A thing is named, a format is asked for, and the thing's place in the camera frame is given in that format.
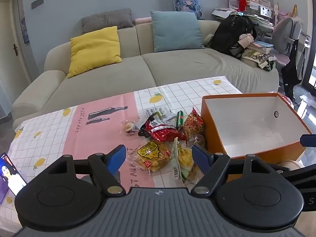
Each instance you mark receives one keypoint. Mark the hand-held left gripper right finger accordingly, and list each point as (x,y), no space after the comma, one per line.
(200,155)

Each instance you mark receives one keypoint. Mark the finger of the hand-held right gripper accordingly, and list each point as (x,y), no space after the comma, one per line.
(307,140)

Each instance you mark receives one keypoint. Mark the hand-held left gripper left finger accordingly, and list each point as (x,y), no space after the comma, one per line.
(116,159)

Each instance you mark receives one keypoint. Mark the green and yellow snack packet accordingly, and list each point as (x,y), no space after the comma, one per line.
(184,158)

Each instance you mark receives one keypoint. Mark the orange cardboard box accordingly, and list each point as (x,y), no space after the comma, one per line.
(212,133)

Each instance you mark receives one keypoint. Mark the orange noodle snack packet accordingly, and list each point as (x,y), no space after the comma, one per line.
(193,126)

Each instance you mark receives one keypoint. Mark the yellow chips packet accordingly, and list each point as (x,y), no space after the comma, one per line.
(150,154)

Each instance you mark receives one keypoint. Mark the red snack packet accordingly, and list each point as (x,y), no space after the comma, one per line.
(160,128)

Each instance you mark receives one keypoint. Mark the dark green snack packet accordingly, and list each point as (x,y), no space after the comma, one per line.
(155,115)

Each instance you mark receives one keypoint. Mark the beige round object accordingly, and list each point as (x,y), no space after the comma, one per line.
(291,165)

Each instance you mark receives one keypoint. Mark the clear wrapped pastry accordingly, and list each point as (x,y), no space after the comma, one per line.
(128,127)

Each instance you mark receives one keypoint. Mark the pink and white printed tablecloth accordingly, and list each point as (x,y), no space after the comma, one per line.
(98,128)

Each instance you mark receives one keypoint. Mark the green sausage stick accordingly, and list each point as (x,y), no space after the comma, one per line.
(180,119)

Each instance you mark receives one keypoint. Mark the clear packet with white label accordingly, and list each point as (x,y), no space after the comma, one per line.
(158,110)

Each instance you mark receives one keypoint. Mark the beige sofa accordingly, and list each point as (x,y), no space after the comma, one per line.
(185,69)

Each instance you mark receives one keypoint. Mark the stack of books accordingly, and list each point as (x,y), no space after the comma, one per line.
(261,47)

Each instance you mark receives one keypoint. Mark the smartphone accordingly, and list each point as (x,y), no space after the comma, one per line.
(12,175)

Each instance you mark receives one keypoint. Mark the yellow pillow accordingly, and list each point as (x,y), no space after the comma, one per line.
(93,49)

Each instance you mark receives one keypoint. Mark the grey desk chair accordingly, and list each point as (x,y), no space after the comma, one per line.
(284,29)

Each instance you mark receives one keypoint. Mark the pink pouch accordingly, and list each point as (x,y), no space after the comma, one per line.
(245,40)

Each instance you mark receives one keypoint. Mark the black backpack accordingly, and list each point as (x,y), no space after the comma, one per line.
(227,34)

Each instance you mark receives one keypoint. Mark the light blue pillow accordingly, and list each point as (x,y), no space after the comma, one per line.
(175,32)

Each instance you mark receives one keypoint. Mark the grey checkered pillow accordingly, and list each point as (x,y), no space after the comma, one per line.
(108,18)

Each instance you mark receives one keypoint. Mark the pink cushion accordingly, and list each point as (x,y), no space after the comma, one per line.
(143,20)

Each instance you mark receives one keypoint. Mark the figure print pillow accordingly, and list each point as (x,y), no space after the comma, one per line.
(187,3)

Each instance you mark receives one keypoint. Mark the red bag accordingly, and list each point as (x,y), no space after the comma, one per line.
(242,0)

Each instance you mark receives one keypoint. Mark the beige door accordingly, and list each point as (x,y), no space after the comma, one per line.
(7,29)

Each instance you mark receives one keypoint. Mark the wall poster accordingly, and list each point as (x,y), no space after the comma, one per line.
(24,29)

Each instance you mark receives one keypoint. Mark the grey wall panel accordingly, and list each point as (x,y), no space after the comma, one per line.
(37,2)

